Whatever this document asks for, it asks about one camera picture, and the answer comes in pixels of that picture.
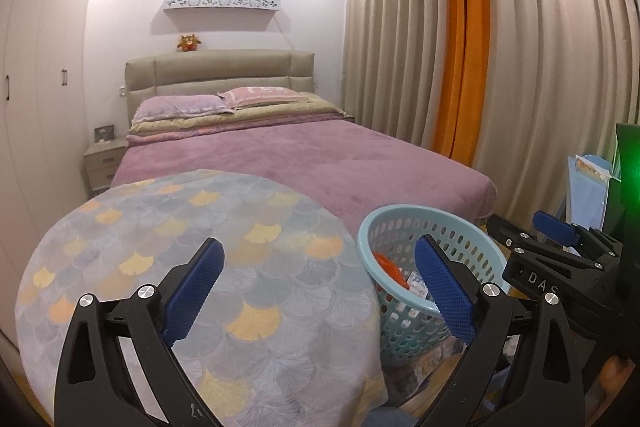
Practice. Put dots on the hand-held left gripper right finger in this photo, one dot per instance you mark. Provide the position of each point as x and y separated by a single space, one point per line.
445 287

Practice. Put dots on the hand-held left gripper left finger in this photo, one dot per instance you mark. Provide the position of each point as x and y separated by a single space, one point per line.
195 292

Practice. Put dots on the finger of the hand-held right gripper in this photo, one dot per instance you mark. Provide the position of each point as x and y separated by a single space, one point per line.
515 239
552 227

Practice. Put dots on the orange ball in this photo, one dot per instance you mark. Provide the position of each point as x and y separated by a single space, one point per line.
390 269

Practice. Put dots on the light blue plastic basket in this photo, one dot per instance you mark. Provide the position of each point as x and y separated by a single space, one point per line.
364 252

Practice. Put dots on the person's right hand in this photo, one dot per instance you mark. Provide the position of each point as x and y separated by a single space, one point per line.
616 373

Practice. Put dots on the scalloped pattern tablecloth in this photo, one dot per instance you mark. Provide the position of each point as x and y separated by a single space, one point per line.
200 217

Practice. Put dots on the beige nightstand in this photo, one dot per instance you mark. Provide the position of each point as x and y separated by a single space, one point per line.
102 167

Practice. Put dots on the beige curtain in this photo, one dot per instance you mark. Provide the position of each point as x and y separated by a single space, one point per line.
550 57
390 47

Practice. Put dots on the purple bedspread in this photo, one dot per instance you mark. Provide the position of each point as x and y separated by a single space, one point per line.
325 157

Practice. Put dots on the beige folded quilt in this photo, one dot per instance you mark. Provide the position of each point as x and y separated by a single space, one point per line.
250 119

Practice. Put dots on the purple pillow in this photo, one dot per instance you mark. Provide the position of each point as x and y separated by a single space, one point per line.
175 107

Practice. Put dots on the orange curtain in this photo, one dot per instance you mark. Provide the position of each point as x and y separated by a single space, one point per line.
467 57

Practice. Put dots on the pink pillow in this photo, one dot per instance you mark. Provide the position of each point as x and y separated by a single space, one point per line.
265 97

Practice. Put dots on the beige bed headboard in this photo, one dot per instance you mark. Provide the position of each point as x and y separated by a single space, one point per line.
220 72

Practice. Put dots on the white wardrobe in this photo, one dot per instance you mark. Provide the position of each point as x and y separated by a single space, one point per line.
35 107

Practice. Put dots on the orange plush toy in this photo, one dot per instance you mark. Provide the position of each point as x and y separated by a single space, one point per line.
189 43

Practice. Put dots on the small photo frame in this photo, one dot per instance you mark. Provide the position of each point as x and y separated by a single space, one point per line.
104 133

